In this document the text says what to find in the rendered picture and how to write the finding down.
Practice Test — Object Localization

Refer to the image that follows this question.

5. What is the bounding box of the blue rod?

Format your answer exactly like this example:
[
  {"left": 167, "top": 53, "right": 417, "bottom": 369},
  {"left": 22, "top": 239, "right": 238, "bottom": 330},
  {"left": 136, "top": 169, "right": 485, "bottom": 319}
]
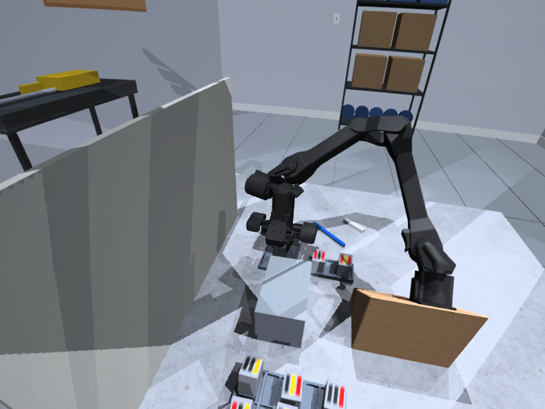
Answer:
[{"left": 314, "top": 222, "right": 345, "bottom": 247}]

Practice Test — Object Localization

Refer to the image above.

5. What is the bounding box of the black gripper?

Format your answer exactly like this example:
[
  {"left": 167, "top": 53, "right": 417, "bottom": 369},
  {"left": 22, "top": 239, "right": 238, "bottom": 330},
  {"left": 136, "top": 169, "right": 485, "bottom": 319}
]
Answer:
[{"left": 247, "top": 206, "right": 318, "bottom": 252}]

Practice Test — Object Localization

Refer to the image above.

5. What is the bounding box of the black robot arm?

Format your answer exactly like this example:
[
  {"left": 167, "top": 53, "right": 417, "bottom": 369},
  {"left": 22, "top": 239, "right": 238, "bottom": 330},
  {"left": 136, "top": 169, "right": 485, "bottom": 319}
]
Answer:
[{"left": 244, "top": 115, "right": 457, "bottom": 311}]

